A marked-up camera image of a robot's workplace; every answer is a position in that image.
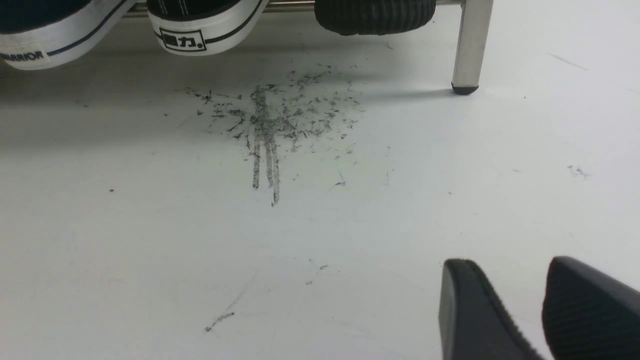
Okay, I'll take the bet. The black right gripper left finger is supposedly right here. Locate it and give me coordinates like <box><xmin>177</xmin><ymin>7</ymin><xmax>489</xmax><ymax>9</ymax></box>
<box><xmin>439</xmin><ymin>259</ymin><xmax>542</xmax><ymax>360</ymax></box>

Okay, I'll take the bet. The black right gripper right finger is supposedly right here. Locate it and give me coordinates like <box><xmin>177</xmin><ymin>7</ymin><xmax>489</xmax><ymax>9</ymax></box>
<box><xmin>542</xmin><ymin>256</ymin><xmax>640</xmax><ymax>360</ymax></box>

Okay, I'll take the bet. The navy slip-on shoe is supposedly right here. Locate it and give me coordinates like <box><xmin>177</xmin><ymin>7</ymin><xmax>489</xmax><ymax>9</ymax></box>
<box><xmin>0</xmin><ymin>0</ymin><xmax>137</xmax><ymax>71</ymax></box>

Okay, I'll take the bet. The silver metal shoe rack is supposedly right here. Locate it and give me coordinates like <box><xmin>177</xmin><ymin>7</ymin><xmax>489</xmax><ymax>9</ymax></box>
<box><xmin>126</xmin><ymin>0</ymin><xmax>493</xmax><ymax>96</ymax></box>

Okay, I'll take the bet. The black canvas lace shoe right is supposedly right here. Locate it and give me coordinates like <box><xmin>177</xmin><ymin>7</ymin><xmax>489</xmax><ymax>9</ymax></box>
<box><xmin>146</xmin><ymin>0</ymin><xmax>268</xmax><ymax>57</ymax></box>

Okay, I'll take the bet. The black knit sneaker right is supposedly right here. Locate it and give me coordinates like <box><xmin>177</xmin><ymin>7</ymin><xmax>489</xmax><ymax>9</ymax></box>
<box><xmin>314</xmin><ymin>0</ymin><xmax>437</xmax><ymax>36</ymax></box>

